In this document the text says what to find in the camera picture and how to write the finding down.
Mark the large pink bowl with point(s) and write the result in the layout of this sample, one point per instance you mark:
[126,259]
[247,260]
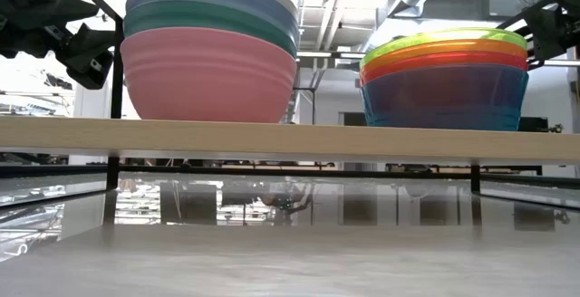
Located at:
[208,79]

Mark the small magenta plastic bowl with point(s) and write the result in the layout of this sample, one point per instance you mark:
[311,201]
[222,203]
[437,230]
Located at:
[444,60]

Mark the small orange plastic bowl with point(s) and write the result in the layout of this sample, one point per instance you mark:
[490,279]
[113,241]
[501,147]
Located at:
[444,46]

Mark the black metal gantry frame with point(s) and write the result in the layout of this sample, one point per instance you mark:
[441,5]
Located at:
[312,107]

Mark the small blue plastic bowl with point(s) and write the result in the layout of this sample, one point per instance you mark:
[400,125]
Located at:
[444,102]

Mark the black computer monitor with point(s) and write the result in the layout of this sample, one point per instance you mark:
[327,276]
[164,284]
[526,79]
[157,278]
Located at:
[534,124]

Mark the wooden shelf with black frame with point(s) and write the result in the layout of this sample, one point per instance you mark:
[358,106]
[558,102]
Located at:
[290,140]

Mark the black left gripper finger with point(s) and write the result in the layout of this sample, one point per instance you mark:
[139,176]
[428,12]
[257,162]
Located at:
[59,12]

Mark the long hanging light strip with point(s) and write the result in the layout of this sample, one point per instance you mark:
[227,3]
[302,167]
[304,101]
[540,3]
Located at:
[331,54]

